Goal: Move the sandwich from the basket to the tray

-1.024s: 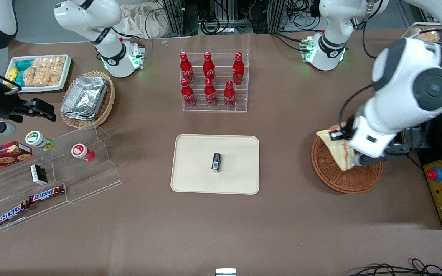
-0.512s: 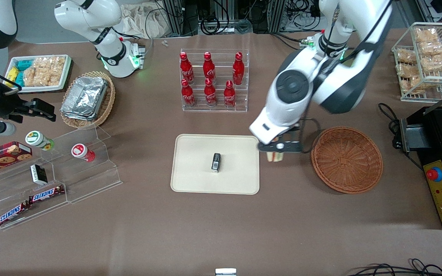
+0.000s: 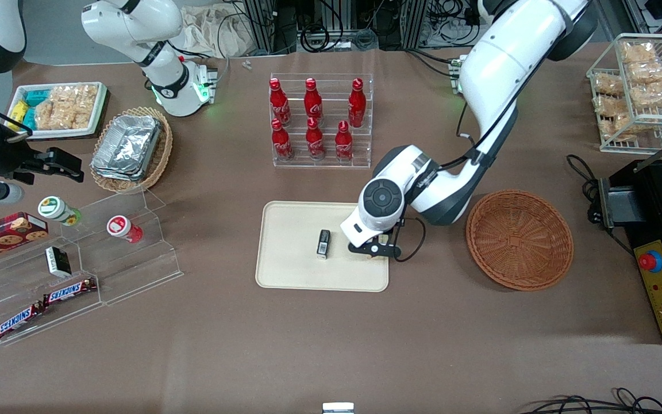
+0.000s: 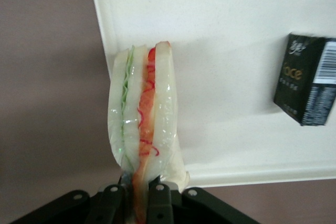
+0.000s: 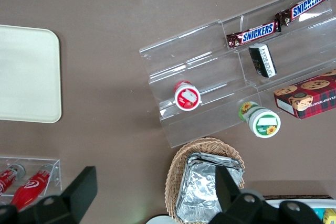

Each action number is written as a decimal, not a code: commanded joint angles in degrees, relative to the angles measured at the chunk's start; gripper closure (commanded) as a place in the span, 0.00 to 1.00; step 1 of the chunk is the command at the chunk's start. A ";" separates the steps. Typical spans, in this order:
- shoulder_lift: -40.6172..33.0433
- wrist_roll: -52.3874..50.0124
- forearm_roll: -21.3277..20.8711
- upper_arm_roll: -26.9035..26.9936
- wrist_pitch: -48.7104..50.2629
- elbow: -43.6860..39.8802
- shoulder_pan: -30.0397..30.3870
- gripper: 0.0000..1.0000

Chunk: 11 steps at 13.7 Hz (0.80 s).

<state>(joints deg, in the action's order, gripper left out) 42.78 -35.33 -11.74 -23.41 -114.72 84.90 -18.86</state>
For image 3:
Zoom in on white cloth bag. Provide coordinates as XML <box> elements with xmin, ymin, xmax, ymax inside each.
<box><xmin>179</xmin><ymin>6</ymin><xmax>263</xmax><ymax>58</ymax></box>

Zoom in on brown round wicker basket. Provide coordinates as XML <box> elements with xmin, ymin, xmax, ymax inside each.
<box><xmin>465</xmin><ymin>190</ymin><xmax>575</xmax><ymax>292</ymax></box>

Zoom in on light oval wicker basket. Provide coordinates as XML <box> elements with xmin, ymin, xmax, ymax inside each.
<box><xmin>90</xmin><ymin>106</ymin><xmax>174</xmax><ymax>194</ymax></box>

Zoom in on aluminium frame post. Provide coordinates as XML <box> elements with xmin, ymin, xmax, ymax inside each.
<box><xmin>245</xmin><ymin>0</ymin><xmax>277</xmax><ymax>55</ymax></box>
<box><xmin>400</xmin><ymin>0</ymin><xmax>428</xmax><ymax>49</ymax></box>

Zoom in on beige plastic tray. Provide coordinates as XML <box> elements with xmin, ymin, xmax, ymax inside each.
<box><xmin>255</xmin><ymin>201</ymin><xmax>390</xmax><ymax>293</ymax></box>

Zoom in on black power cable on table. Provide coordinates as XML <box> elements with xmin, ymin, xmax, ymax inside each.
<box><xmin>565</xmin><ymin>154</ymin><xmax>636</xmax><ymax>254</ymax></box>

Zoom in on rice cracker bag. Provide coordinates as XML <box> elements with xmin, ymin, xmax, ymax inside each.
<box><xmin>70</xmin><ymin>85</ymin><xmax>99</xmax><ymax>129</ymax></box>
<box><xmin>34</xmin><ymin>86</ymin><xmax>74</xmax><ymax>131</ymax></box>

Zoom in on black appliance box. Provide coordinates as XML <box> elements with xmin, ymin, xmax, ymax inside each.
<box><xmin>598</xmin><ymin>135</ymin><xmax>662</xmax><ymax>346</ymax></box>

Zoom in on small black and white box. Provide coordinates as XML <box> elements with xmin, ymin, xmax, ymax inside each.
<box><xmin>45</xmin><ymin>246</ymin><xmax>72</xmax><ymax>278</ymax></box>

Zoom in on black cable bundle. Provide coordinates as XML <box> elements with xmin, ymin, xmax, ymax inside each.
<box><xmin>518</xmin><ymin>388</ymin><xmax>662</xmax><ymax>414</ymax></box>

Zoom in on fried snack bag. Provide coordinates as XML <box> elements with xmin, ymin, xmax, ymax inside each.
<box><xmin>621</xmin><ymin>41</ymin><xmax>658</xmax><ymax>64</ymax></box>
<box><xmin>627</xmin><ymin>60</ymin><xmax>662</xmax><ymax>84</ymax></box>
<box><xmin>592</xmin><ymin>74</ymin><xmax>625</xmax><ymax>97</ymax></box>
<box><xmin>600</xmin><ymin>114</ymin><xmax>648</xmax><ymax>141</ymax></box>
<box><xmin>630</xmin><ymin>80</ymin><xmax>662</xmax><ymax>109</ymax></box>
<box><xmin>594</xmin><ymin>95</ymin><xmax>630</xmax><ymax>117</ymax></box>

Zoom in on red drink bottle white cap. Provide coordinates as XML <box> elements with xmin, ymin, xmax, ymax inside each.
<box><xmin>106</xmin><ymin>215</ymin><xmax>144</xmax><ymax>244</ymax></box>

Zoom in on green drink bottle white cap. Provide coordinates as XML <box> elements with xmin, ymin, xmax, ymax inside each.
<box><xmin>38</xmin><ymin>196</ymin><xmax>82</xmax><ymax>227</ymax></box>

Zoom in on stacked aluminium foil trays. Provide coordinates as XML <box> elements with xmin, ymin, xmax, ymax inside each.
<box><xmin>91</xmin><ymin>114</ymin><xmax>163</xmax><ymax>182</ymax></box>

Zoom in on coiled black background cable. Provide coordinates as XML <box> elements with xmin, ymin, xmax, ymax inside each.
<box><xmin>299</xmin><ymin>23</ymin><xmax>332</xmax><ymax>53</ymax></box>

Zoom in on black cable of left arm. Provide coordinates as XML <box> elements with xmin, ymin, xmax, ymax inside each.
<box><xmin>393</xmin><ymin>101</ymin><xmax>481</xmax><ymax>263</ymax></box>

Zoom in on snickers chocolate bar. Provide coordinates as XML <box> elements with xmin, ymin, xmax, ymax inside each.
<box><xmin>0</xmin><ymin>302</ymin><xmax>45</xmax><ymax>340</ymax></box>
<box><xmin>43</xmin><ymin>278</ymin><xmax>98</xmax><ymax>306</ymax></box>

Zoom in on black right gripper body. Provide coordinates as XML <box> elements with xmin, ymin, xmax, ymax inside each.
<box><xmin>0</xmin><ymin>137</ymin><xmax>39</xmax><ymax>185</ymax></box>

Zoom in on clear acrylic bottle rack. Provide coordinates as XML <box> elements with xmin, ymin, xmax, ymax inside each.
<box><xmin>270</xmin><ymin>72</ymin><xmax>375</xmax><ymax>169</ymax></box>

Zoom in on red cola bottle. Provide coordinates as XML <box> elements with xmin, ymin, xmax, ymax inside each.
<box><xmin>306</xmin><ymin>117</ymin><xmax>326</xmax><ymax>160</ymax></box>
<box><xmin>304</xmin><ymin>78</ymin><xmax>324</xmax><ymax>126</ymax></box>
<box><xmin>348</xmin><ymin>78</ymin><xmax>367</xmax><ymax>128</ymax></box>
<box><xmin>269</xmin><ymin>78</ymin><xmax>291</xmax><ymax>127</ymax></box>
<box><xmin>334</xmin><ymin>120</ymin><xmax>355</xmax><ymax>162</ymax></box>
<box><xmin>271</xmin><ymin>118</ymin><xmax>294</xmax><ymax>162</ymax></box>

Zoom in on clear acrylic stepped shelf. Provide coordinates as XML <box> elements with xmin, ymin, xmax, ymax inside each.
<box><xmin>0</xmin><ymin>190</ymin><xmax>184</xmax><ymax>346</ymax></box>

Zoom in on red cookie box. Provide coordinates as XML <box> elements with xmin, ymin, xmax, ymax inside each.
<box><xmin>0</xmin><ymin>212</ymin><xmax>49</xmax><ymax>266</ymax></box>

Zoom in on white rectangular snack tray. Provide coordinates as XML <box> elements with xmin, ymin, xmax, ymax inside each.
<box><xmin>8</xmin><ymin>82</ymin><xmax>109</xmax><ymax>140</ymax></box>

